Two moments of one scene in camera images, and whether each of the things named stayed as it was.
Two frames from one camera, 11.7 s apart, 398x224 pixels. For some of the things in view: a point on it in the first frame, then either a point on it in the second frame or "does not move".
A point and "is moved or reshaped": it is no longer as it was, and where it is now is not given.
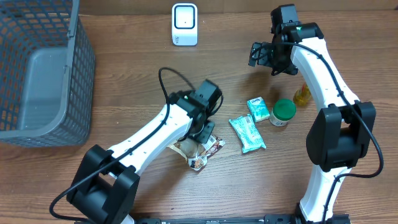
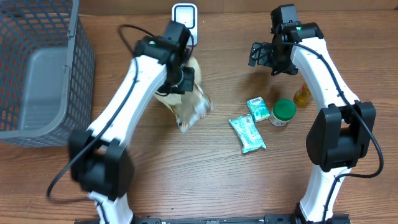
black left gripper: x=208 y=129 → x=189 y=83
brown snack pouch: x=195 y=152 is moved or reshaped
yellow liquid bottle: x=302 y=96 does not move
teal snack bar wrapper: x=250 y=138 does not move
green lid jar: x=283 y=110 does not move
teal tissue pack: x=258 y=109 does not move
